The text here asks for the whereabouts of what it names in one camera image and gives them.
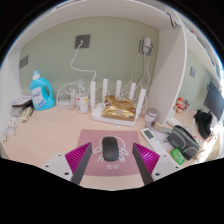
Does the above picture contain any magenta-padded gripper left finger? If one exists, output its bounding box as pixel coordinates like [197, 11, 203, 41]
[41, 142, 93, 186]

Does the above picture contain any white cable from wall outlet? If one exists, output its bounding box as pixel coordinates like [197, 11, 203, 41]
[70, 41, 97, 84]

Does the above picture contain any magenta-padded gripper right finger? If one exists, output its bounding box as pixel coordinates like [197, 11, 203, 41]
[132, 142, 183, 187]

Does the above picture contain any gold foil bag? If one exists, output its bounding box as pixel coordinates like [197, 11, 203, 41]
[101, 95, 137, 122]

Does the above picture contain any white remote control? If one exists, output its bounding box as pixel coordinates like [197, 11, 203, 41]
[139, 127, 164, 153]

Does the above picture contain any white router with antennas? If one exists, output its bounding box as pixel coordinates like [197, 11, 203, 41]
[89, 78, 147, 127]

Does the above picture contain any beige small box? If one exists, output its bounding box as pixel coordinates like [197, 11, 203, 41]
[19, 105, 33, 123]

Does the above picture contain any clear bottle with white label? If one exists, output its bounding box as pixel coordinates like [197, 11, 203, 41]
[75, 79, 90, 114]

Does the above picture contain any green packet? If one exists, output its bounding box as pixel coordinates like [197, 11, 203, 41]
[170, 147, 186, 166]

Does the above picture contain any blue detergent bottle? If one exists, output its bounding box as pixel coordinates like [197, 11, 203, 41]
[29, 69, 56, 111]

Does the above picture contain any white charger cable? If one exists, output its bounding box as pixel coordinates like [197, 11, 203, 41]
[128, 51, 153, 91]

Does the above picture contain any white coiled cable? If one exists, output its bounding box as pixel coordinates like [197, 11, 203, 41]
[55, 81, 79, 108]

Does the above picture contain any black computer mouse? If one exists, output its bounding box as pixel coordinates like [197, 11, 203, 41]
[101, 135, 121, 162]

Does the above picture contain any grey wall plate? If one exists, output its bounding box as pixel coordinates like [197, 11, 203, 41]
[18, 54, 30, 70]

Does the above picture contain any dark computer monitor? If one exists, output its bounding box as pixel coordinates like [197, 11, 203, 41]
[202, 81, 224, 122]

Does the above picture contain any grey pouch with green trim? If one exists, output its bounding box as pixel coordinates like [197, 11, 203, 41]
[167, 125, 200, 161]

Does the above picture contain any small grey wall switch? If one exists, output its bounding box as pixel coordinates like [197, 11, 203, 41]
[189, 66, 197, 79]

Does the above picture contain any white jar with pink band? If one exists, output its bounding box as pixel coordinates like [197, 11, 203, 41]
[144, 107, 159, 126]

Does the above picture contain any black bag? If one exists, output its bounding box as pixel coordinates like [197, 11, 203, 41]
[193, 109, 214, 139]

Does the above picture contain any pink mouse pad with drawing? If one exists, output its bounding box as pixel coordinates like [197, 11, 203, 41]
[77, 129, 144, 177]

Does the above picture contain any white wall charger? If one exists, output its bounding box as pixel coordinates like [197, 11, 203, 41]
[139, 36, 154, 55]

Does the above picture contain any white power strip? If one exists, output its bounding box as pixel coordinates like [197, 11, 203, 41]
[57, 98, 76, 108]

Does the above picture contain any grey wall outlet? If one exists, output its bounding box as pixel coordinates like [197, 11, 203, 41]
[74, 34, 91, 50]

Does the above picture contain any white desk divider panel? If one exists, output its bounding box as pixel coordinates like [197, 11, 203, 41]
[146, 24, 189, 126]

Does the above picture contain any red toy figure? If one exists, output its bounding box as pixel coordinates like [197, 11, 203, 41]
[174, 97, 187, 113]

